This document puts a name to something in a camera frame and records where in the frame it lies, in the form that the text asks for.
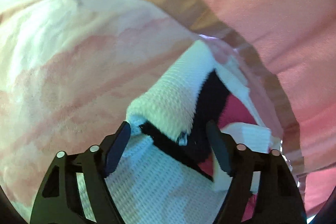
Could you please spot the pink bedsheet white bows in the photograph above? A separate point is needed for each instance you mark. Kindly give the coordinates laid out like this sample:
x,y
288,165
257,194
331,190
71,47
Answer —
x,y
69,70

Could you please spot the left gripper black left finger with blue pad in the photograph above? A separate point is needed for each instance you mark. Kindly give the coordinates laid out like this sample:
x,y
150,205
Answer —
x,y
74,189

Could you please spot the pink curtain brown hem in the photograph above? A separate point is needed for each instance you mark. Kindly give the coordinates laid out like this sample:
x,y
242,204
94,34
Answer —
x,y
289,45

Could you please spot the white knitted sweater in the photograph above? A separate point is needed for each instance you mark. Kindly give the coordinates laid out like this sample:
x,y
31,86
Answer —
x,y
167,172

